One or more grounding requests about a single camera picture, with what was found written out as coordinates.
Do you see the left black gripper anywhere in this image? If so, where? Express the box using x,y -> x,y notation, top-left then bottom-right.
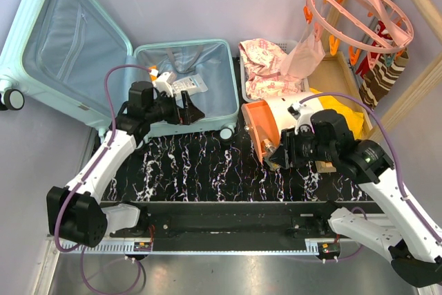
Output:
146,90 -> 204,126

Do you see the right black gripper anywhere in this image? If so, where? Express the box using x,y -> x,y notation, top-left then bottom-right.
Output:
268,124 -> 336,169

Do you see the white round drum box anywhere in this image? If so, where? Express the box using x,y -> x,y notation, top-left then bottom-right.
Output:
241,92 -> 324,169

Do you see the cream pink-print cloth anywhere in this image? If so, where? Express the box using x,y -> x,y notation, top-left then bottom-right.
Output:
239,38 -> 305,100

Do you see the light blue hard-shell suitcase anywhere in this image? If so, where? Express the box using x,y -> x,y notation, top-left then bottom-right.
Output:
1,0 -> 239,141

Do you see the frosted gold-collar pump bottle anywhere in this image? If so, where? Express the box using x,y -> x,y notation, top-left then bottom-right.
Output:
262,139 -> 276,157

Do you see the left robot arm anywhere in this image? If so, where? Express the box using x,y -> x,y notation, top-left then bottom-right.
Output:
46,82 -> 205,252

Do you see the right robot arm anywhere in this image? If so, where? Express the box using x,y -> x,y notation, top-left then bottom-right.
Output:
270,105 -> 441,287

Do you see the white toiletry pack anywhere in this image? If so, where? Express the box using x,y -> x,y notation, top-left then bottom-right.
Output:
172,74 -> 208,96

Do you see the black marble pattern mat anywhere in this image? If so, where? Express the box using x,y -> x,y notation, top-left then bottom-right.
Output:
68,55 -> 398,204

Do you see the yellow cloth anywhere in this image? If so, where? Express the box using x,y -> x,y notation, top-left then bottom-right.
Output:
319,95 -> 365,139

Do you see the wooden tray base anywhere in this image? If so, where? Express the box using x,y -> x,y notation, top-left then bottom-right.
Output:
307,50 -> 374,173

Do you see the translucent pink plastic bag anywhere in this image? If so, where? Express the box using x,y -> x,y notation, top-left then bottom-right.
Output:
280,32 -> 325,80

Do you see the white perforated plastic basket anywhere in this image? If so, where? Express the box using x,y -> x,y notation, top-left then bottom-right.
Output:
239,39 -> 311,102

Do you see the brown striped cloth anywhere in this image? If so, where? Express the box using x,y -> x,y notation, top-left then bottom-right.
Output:
356,49 -> 410,110

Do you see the red cloth item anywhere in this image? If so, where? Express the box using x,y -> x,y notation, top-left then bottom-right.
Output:
356,20 -> 393,78

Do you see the pink round clip hanger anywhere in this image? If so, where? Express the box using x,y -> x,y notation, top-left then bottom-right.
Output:
304,0 -> 414,65

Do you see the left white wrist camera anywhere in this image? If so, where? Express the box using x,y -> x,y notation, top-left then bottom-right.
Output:
151,72 -> 177,97

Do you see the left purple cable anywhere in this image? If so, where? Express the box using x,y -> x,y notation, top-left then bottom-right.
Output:
54,65 -> 147,292

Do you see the purple cable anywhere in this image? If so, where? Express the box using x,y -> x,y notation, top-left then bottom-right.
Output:
54,65 -> 147,292
299,92 -> 442,264

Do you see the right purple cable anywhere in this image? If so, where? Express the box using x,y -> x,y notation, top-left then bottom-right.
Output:
299,92 -> 442,264

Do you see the wooden hanger rack frame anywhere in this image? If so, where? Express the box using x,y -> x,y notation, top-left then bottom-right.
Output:
336,0 -> 441,137

